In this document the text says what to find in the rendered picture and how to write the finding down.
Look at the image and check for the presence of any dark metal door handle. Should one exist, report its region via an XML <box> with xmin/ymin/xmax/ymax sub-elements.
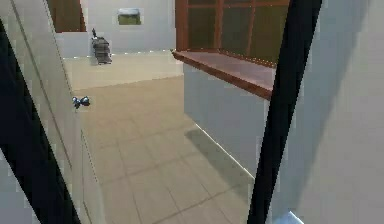
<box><xmin>72</xmin><ymin>95</ymin><xmax>91</xmax><ymax>110</ymax></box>

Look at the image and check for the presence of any pale room door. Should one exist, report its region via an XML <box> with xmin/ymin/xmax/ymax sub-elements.
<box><xmin>0</xmin><ymin>0</ymin><xmax>107</xmax><ymax>224</ymax></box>

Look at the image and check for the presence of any brown wooden door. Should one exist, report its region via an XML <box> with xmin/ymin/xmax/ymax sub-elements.
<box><xmin>46</xmin><ymin>0</ymin><xmax>87</xmax><ymax>34</ymax></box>

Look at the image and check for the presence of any dark grey ribbed object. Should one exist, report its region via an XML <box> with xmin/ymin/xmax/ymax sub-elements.
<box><xmin>91</xmin><ymin>28</ymin><xmax>113</xmax><ymax>65</ymax></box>

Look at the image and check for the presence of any framed landscape picture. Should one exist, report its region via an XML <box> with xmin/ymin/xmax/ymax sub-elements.
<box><xmin>116</xmin><ymin>7</ymin><xmax>142</xmax><ymax>26</ymax></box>

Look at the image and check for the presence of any brown framed window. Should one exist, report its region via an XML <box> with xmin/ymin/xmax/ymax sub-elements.
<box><xmin>172</xmin><ymin>0</ymin><xmax>292</xmax><ymax>101</ymax></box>

